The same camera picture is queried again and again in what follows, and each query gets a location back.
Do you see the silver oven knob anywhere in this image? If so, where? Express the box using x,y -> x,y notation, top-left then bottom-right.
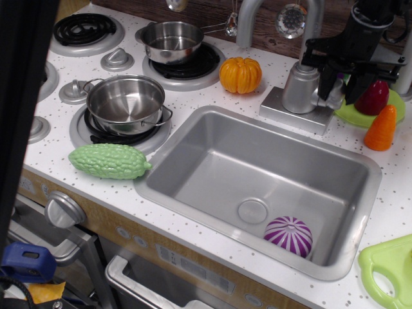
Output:
44,191 -> 87,229

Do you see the purple white striped onion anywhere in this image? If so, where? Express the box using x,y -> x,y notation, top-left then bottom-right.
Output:
263,216 -> 313,258

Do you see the silver faucet lever handle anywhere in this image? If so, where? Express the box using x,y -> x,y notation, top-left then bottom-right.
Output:
326,73 -> 346,110

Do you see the black foreground post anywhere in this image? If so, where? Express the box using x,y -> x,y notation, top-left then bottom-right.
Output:
1,1 -> 59,248

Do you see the blue clamp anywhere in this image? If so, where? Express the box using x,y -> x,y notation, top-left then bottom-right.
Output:
1,242 -> 57,283

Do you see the white vertical post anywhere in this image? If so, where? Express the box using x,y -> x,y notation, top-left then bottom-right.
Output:
390,30 -> 411,100

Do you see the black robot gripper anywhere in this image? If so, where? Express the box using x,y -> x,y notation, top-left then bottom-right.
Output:
302,8 -> 407,105

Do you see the hanging slotted spoon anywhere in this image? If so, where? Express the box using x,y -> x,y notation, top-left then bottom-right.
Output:
275,1 -> 307,39

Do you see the dark red toy pepper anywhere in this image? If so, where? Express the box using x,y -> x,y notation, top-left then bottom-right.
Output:
355,80 -> 389,116

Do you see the rear right stove burner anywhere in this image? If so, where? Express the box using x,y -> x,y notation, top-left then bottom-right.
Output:
142,42 -> 226,92

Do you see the hanging silver spoon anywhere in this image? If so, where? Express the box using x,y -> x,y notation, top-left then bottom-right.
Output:
165,0 -> 189,12

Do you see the silver stove knob middle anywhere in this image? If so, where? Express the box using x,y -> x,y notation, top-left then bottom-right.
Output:
59,79 -> 94,105

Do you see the rear steel pot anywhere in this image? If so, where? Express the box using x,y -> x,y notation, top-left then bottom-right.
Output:
135,21 -> 204,65

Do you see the silver dishwasher door handle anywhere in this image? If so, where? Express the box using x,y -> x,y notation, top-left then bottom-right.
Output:
105,254 -> 207,309

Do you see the silver stove knob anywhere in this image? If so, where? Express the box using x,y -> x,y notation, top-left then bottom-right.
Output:
59,79 -> 94,105
28,116 -> 51,144
100,48 -> 135,71

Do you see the green toy bitter melon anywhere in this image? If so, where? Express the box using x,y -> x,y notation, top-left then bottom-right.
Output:
68,144 -> 153,180

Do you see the silver toy faucet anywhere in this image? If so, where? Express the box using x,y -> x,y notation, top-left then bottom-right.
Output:
236,1 -> 334,136

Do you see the silver stove knob front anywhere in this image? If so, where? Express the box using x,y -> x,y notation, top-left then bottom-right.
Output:
28,116 -> 51,144

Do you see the orange toy carrot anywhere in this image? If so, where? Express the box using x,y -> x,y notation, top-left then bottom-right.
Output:
364,105 -> 397,151

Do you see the green plastic cutting board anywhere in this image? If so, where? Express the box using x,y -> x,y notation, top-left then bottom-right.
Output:
358,235 -> 411,308

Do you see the silver stove knob rear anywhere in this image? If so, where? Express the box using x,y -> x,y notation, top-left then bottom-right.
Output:
100,48 -> 135,71

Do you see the orange toy pumpkin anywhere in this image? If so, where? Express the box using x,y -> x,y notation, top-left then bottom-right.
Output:
219,57 -> 262,94

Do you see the front left stove burner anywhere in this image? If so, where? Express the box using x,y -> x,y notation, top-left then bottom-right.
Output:
37,61 -> 59,102

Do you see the grey toy sink basin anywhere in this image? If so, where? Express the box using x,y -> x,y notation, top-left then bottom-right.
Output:
135,106 -> 382,281

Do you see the front right stove burner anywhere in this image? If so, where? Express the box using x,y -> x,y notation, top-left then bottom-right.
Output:
70,106 -> 171,155

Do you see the steel pot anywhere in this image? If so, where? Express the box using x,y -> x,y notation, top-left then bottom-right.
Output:
135,21 -> 204,65
86,75 -> 173,136

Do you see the rear left stove burner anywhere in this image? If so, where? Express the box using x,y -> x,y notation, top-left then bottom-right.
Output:
50,13 -> 125,57

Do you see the silver oven door handle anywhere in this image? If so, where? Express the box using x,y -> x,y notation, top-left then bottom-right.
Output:
8,192 -> 99,268

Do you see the light green plate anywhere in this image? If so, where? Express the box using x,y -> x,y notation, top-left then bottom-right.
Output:
334,90 -> 406,128

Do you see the front steel pot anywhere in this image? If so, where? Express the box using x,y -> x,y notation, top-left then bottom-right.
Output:
86,75 -> 173,136

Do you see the stove burner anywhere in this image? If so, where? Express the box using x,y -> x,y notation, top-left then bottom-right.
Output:
37,61 -> 59,102
50,13 -> 125,57
142,42 -> 226,92
70,106 -> 171,155

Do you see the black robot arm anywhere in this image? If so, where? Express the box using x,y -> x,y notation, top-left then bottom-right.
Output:
302,1 -> 411,104

